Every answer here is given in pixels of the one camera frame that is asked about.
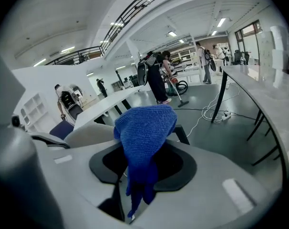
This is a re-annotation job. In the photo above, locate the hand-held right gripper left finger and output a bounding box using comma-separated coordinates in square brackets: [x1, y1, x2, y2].
[31, 134, 128, 222]

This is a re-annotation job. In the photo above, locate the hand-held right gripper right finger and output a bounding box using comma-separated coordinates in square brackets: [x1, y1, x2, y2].
[134, 139, 280, 229]

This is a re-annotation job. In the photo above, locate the blue cloth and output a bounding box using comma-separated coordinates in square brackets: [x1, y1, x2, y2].
[113, 104, 178, 219]

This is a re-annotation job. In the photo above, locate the blue chair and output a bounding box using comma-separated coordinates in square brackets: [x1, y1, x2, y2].
[49, 121, 75, 140]

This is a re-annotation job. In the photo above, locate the white table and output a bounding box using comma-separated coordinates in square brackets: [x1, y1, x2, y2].
[72, 86, 150, 131]

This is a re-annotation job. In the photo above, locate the white cubby shelf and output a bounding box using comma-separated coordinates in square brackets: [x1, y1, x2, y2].
[20, 93, 52, 133]

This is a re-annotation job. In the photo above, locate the vacuum cleaner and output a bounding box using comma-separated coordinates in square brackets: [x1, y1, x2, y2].
[165, 76, 190, 107]

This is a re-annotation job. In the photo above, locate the grey marble table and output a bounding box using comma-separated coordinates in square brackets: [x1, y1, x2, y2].
[211, 64, 289, 176]

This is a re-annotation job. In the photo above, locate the black balcony railing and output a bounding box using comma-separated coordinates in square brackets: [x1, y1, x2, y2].
[44, 0, 187, 66]

